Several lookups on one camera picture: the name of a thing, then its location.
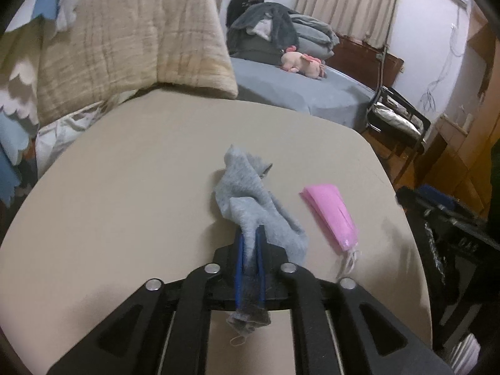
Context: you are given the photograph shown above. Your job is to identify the dark wooden headboard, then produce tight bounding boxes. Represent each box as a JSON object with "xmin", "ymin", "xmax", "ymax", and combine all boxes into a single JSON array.
[{"xmin": 332, "ymin": 33, "xmax": 405, "ymax": 96}]

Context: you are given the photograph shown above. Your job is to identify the white ribbed object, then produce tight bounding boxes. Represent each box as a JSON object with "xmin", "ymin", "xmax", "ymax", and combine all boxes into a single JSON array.
[{"xmin": 449, "ymin": 334, "xmax": 482, "ymax": 373}]

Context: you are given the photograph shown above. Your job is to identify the narrow beige curtain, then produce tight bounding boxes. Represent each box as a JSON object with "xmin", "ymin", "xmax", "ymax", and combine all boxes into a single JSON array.
[{"xmin": 295, "ymin": 0, "xmax": 402, "ymax": 48}]

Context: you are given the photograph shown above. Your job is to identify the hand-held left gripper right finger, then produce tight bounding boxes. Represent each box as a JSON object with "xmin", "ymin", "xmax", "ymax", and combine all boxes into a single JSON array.
[{"xmin": 256, "ymin": 224, "xmax": 456, "ymax": 375}]

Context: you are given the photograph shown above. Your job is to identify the grey bed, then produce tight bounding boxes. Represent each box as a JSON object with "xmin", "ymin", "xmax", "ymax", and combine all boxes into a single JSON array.
[{"xmin": 230, "ymin": 55, "xmax": 378, "ymax": 131}]

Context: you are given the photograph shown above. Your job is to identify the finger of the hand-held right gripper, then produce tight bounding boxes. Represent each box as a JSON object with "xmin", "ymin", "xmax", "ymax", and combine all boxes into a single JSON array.
[
  {"xmin": 415, "ymin": 185, "xmax": 459, "ymax": 208},
  {"xmin": 395, "ymin": 187, "xmax": 435, "ymax": 219}
]

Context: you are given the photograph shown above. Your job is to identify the grey seat cushion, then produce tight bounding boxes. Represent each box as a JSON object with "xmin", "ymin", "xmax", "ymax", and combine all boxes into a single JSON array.
[{"xmin": 373, "ymin": 102, "xmax": 423, "ymax": 134}]

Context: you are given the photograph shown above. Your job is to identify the folded grey quilt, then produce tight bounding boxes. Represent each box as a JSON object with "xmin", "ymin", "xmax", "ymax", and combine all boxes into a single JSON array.
[{"xmin": 289, "ymin": 13, "xmax": 340, "ymax": 60}]

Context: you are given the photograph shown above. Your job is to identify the blue and white printed blanket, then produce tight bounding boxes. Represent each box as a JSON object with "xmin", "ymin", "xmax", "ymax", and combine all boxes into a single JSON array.
[{"xmin": 0, "ymin": 0, "xmax": 103, "ymax": 208}]

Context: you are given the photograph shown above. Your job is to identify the pink face mask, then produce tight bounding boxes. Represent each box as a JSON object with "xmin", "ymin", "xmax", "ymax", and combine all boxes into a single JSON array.
[{"xmin": 300, "ymin": 183, "xmax": 362, "ymax": 283}]

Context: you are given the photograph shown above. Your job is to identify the black chair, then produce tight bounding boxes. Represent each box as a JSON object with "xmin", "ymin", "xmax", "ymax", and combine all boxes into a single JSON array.
[{"xmin": 363, "ymin": 85, "xmax": 433, "ymax": 165}]

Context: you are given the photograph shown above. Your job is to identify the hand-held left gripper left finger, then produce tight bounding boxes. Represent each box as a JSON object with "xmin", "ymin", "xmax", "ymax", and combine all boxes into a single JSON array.
[{"xmin": 46, "ymin": 224, "xmax": 245, "ymax": 375}]

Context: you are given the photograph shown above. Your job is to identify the grey sock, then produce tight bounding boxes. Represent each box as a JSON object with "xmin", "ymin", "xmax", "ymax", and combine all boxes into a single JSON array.
[{"xmin": 214, "ymin": 144, "xmax": 308, "ymax": 337}]

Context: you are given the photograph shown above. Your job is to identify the dark grey fleece blanket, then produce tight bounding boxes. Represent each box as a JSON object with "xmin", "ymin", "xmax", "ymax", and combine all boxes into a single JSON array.
[{"xmin": 227, "ymin": 2, "xmax": 302, "ymax": 54}]

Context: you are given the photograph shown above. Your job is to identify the hanging white cables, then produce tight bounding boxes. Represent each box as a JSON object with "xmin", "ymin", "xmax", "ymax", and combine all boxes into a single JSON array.
[{"xmin": 422, "ymin": 23, "xmax": 458, "ymax": 111}]

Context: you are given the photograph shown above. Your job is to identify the pink plush toy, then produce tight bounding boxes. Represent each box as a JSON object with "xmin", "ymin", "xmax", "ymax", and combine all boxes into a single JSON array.
[{"xmin": 281, "ymin": 46, "xmax": 327, "ymax": 80}]

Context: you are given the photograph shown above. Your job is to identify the wooden wardrobe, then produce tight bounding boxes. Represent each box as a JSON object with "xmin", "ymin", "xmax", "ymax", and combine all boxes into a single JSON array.
[{"xmin": 414, "ymin": 8, "xmax": 500, "ymax": 219}]

